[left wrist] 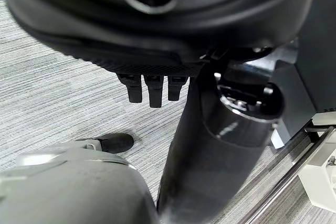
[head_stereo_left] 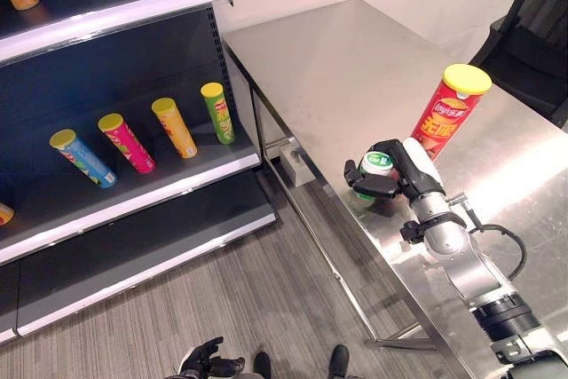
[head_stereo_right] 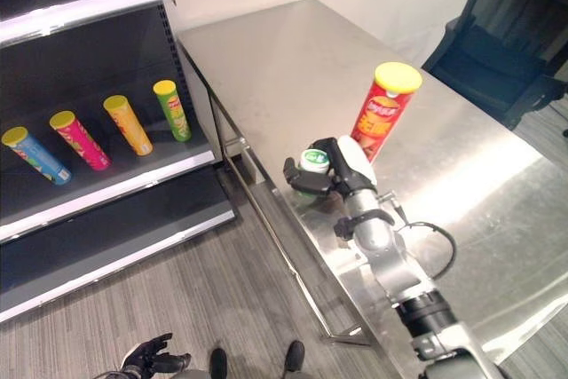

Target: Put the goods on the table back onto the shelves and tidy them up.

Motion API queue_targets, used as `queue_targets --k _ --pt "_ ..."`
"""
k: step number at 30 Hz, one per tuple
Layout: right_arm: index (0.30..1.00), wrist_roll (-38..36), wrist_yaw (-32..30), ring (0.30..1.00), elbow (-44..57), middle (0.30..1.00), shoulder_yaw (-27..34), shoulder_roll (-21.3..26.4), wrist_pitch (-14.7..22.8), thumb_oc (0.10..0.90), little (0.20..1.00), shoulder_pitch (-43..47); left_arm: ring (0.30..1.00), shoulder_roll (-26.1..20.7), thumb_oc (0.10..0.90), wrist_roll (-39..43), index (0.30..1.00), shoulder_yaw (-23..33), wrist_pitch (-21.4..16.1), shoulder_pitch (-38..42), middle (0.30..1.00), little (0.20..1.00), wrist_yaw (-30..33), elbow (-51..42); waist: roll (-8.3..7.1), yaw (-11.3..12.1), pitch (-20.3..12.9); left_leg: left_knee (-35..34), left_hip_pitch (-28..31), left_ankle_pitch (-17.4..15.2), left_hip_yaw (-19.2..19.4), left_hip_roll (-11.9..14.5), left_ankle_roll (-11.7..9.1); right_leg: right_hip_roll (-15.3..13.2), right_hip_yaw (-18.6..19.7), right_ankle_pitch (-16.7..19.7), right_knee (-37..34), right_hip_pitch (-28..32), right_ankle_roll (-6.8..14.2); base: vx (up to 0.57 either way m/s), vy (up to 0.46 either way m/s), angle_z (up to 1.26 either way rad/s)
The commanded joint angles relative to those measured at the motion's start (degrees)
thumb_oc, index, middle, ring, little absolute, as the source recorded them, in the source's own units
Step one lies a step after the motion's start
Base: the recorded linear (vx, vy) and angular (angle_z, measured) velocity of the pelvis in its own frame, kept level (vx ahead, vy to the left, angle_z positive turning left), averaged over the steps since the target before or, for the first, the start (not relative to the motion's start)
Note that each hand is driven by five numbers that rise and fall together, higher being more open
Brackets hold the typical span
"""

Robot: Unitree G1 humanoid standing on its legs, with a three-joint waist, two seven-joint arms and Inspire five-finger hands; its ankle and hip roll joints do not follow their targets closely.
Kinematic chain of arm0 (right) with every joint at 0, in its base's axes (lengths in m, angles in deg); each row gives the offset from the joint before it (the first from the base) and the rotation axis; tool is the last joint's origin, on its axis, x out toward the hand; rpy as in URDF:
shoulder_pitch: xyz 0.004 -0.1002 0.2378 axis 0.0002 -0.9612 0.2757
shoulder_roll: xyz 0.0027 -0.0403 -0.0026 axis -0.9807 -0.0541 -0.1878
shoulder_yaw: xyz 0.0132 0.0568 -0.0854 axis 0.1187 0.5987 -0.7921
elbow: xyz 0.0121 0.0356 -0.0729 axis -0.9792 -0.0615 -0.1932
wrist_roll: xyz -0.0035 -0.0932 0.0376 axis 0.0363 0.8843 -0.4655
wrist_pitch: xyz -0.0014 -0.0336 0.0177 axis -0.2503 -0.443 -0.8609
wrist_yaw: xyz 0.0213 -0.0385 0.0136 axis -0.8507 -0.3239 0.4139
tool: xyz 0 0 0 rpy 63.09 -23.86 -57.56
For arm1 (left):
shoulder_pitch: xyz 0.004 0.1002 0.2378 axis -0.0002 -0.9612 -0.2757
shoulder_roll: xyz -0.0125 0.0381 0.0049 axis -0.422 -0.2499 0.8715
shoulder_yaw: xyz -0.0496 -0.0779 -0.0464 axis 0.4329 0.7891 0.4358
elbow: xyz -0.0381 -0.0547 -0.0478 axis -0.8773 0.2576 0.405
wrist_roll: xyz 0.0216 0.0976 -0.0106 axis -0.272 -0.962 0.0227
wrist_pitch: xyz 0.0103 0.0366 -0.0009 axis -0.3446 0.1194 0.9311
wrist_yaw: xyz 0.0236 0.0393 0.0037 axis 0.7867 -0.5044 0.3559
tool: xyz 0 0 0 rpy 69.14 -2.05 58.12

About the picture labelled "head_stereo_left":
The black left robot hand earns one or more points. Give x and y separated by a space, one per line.
213 359

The dark robot foot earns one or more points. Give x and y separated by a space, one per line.
339 360
262 363

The green chips can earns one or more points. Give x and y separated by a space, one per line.
218 113

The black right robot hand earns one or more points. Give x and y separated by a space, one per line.
417 170

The black mesh office chair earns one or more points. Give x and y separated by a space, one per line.
530 37

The blue chips can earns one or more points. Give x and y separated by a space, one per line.
84 159

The green lidded drink bottle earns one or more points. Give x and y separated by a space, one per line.
375 165

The dark right robot foot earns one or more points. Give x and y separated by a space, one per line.
339 360

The dark shelf unit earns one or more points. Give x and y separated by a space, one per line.
111 130

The dark left robot foot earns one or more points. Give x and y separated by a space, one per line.
262 363

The pink chips can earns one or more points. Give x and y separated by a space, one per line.
127 143

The stainless steel table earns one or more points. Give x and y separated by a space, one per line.
399 139

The red chips can yellow lid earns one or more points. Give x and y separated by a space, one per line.
448 112

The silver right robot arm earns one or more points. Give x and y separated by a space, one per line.
483 272

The orange chips can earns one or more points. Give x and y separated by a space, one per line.
175 128

